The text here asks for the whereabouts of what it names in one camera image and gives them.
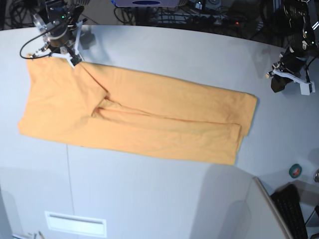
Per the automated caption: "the white recessed table tray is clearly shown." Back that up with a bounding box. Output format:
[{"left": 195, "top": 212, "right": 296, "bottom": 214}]
[{"left": 44, "top": 211, "right": 107, "bottom": 238}]

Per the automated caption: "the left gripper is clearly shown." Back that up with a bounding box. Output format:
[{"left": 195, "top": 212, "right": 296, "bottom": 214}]
[{"left": 271, "top": 48, "right": 308, "bottom": 93}]

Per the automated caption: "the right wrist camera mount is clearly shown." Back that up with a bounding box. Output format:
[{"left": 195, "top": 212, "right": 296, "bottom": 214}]
[{"left": 29, "top": 20, "right": 83, "bottom": 68}]

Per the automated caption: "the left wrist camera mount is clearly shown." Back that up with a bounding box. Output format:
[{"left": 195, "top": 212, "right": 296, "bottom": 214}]
[{"left": 266, "top": 62, "right": 316, "bottom": 96}]

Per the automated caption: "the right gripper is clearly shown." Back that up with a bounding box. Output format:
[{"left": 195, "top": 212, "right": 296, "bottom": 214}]
[{"left": 46, "top": 6, "right": 84, "bottom": 52}]

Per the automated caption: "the metal knob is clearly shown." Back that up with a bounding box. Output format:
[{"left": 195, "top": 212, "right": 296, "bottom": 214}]
[{"left": 314, "top": 169, "right": 319, "bottom": 183}]

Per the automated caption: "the green tape roll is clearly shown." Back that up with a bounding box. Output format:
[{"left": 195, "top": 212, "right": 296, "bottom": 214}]
[{"left": 289, "top": 164, "right": 302, "bottom": 179}]

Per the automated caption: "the orange t-shirt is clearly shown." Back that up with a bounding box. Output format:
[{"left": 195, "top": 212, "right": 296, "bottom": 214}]
[{"left": 18, "top": 58, "right": 257, "bottom": 165}]

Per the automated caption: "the black keyboard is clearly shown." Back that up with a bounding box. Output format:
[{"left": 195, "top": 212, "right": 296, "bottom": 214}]
[{"left": 271, "top": 184, "right": 308, "bottom": 239}]

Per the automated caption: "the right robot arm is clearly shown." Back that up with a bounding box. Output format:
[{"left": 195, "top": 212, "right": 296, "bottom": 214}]
[{"left": 32, "top": 0, "right": 87, "bottom": 54}]

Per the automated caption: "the white partition panel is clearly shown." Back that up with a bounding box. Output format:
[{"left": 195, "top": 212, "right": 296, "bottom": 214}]
[{"left": 246, "top": 177, "right": 292, "bottom": 239}]

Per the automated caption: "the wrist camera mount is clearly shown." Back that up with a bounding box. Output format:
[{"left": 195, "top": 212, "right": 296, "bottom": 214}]
[
  {"left": 29, "top": 20, "right": 83, "bottom": 68},
  {"left": 266, "top": 62, "right": 316, "bottom": 96}
]

